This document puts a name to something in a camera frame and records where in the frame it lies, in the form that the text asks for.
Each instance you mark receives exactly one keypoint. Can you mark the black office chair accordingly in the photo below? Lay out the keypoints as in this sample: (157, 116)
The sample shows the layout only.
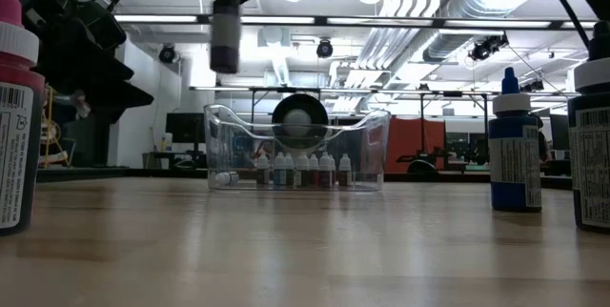
(421, 166)

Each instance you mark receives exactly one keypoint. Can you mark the black bar with light strips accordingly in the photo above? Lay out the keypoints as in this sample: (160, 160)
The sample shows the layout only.
(381, 22)

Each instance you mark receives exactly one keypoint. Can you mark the small red dropper bottle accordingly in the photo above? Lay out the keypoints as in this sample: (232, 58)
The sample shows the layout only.
(313, 177)

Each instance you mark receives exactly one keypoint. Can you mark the black ceiling camera mount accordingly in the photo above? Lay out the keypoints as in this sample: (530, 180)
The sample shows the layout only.
(488, 47)

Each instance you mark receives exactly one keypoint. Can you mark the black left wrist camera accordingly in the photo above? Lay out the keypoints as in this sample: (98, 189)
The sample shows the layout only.
(104, 26)

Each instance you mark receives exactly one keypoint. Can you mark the clear plastic bin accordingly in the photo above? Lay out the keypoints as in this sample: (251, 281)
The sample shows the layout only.
(219, 130)

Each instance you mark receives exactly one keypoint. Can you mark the person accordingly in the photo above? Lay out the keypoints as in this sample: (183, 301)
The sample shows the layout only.
(542, 140)
(78, 102)

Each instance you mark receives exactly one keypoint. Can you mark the large blue food coloring bottle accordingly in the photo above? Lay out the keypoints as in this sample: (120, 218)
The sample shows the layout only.
(512, 178)

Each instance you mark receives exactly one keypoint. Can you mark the black aluminium table frame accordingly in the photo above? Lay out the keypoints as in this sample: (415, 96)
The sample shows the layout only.
(143, 172)

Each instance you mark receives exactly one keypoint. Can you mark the small sky blue dropper bottle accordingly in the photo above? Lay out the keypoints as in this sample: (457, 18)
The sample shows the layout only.
(279, 176)

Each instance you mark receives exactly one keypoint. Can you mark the small white-capped dropper bottle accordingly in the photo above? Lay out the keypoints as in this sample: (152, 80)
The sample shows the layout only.
(226, 178)
(302, 176)
(333, 173)
(345, 176)

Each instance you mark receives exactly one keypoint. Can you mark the yellow stand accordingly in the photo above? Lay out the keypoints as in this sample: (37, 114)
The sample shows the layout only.
(49, 107)

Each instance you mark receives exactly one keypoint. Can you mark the white cup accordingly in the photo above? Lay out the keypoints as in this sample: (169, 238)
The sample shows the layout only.
(166, 142)

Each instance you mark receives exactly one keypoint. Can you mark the small black dropper bottle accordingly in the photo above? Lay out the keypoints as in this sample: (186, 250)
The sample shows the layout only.
(325, 176)

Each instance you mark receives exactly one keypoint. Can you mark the small green dropper bottle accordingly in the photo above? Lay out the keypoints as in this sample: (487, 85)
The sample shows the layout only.
(289, 176)

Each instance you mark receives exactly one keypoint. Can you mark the large black food coloring bottle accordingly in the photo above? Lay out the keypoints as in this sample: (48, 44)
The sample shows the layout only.
(591, 178)

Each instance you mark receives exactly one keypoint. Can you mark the black round ceiling spotlight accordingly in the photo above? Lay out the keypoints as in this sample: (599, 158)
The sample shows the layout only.
(167, 53)
(324, 48)

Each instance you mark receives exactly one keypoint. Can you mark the small purple dropper bottle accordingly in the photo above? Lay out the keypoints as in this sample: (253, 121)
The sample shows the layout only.
(263, 173)

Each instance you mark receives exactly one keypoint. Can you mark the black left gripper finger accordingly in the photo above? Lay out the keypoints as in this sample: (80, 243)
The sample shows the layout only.
(124, 99)
(102, 68)

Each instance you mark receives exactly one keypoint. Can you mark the black computer monitor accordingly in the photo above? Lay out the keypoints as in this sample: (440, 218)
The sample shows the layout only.
(183, 128)
(560, 130)

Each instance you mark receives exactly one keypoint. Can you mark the large purple food coloring bottle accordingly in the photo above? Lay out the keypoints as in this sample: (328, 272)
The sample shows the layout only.
(225, 35)

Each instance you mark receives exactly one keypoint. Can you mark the orange partition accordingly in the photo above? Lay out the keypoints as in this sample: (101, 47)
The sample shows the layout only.
(414, 135)

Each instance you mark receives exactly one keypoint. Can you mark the large pink food coloring bottle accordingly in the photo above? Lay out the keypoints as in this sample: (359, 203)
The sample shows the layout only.
(14, 154)

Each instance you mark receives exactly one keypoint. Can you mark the black background workstation frame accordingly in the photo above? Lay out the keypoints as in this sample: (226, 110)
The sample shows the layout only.
(422, 107)

